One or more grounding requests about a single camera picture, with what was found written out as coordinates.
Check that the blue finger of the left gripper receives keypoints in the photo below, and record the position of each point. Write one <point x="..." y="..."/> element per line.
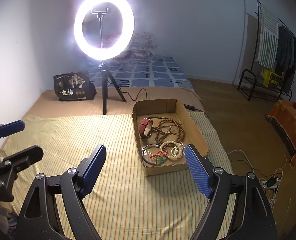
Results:
<point x="26" y="157"/>
<point x="11" y="128"/>

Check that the yellow box on rack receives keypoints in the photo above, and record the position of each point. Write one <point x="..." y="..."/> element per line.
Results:
<point x="270" y="79"/>

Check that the striped white towel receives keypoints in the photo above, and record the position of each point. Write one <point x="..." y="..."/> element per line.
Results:
<point x="268" y="38"/>

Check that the dark hanging clothes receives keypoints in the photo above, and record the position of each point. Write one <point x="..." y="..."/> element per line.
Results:
<point x="286" y="58"/>

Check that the red strap wristwatch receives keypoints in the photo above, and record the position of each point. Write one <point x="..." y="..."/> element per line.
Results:
<point x="145" y="128"/>

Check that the folded floral quilt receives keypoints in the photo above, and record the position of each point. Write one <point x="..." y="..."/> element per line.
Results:
<point x="142" y="46"/>

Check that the left hand white glove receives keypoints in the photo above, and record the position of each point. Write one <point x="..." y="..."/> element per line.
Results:
<point x="8" y="220"/>

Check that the blue patterned bed sheet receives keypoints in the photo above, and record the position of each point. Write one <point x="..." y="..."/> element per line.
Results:
<point x="160" y="71"/>

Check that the cardboard box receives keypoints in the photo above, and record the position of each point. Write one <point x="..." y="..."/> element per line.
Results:
<point x="172" y="130"/>

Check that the white power strip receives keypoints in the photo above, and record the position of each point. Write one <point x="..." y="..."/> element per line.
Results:
<point x="271" y="183"/>

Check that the white ring light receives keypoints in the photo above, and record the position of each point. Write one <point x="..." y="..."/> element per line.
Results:
<point x="105" y="38"/>

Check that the phone holder clamp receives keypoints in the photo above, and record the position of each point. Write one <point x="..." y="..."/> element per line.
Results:
<point x="100" y="13"/>

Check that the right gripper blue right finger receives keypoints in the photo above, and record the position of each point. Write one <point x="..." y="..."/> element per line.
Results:
<point x="252" y="217"/>

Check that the black clothes rack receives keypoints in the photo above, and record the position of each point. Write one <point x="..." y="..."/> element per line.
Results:
<point x="250" y="83"/>

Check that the tan bed mattress cover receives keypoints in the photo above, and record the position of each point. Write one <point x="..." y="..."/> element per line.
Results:
<point x="49" y="106"/>

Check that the black snack bag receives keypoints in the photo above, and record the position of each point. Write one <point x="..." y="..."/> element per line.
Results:
<point x="74" y="87"/>

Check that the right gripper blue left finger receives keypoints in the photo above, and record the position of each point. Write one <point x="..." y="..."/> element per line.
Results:
<point x="39" y="216"/>

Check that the orange cloth covered furniture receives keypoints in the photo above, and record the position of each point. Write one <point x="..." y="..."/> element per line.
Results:
<point x="284" y="114"/>

